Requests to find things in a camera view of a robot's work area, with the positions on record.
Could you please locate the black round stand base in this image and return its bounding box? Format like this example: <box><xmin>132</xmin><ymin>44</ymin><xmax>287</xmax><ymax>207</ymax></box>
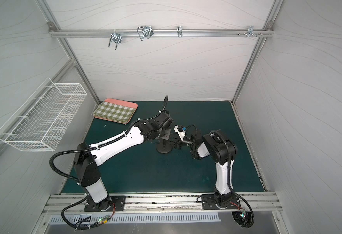
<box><xmin>156</xmin><ymin>144</ymin><xmax>173</xmax><ymax>154</ymax></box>

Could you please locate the metal U-bolt clamp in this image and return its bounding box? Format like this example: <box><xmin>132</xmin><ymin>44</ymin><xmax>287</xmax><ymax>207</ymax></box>
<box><xmin>108</xmin><ymin>32</ymin><xmax>122</xmax><ymax>50</ymax></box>

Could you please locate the metal double hook clamp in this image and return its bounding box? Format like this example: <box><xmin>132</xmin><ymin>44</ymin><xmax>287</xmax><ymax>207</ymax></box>
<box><xmin>136</xmin><ymin>25</ymin><xmax>154</xmax><ymax>41</ymax></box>

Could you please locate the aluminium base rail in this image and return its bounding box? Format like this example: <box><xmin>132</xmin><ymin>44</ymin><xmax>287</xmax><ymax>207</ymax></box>
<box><xmin>42</xmin><ymin>192</ymin><xmax>283</xmax><ymax>215</ymax></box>

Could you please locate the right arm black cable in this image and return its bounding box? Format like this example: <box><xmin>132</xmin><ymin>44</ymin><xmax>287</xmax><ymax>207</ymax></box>
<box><xmin>231</xmin><ymin>190</ymin><xmax>255</xmax><ymax>228</ymax></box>

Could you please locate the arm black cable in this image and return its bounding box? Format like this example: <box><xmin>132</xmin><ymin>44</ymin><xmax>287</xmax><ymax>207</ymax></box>
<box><xmin>231</xmin><ymin>190</ymin><xmax>255</xmax><ymax>228</ymax></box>
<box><xmin>61</xmin><ymin>196</ymin><xmax>116</xmax><ymax>231</ymax></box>

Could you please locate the small metal bracket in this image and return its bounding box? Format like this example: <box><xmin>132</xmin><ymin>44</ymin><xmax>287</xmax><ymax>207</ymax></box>
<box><xmin>176</xmin><ymin>26</ymin><xmax>183</xmax><ymax>38</ymax></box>

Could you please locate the white slotted cable duct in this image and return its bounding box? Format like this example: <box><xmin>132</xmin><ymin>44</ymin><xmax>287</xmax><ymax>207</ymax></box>
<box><xmin>49</xmin><ymin>212</ymin><xmax>221</xmax><ymax>225</ymax></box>

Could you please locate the white wire basket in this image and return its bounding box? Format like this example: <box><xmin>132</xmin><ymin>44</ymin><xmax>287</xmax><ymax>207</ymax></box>
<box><xmin>0</xmin><ymin>78</ymin><xmax>87</xmax><ymax>152</ymax></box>

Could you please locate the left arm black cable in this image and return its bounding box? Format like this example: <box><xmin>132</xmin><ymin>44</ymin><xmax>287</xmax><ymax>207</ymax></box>
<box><xmin>61</xmin><ymin>196</ymin><xmax>116</xmax><ymax>231</ymax></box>

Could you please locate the horizontal aluminium top rail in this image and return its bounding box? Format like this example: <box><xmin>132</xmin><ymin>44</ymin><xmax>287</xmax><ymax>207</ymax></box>
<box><xmin>49</xmin><ymin>28</ymin><xmax>275</xmax><ymax>38</ymax></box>

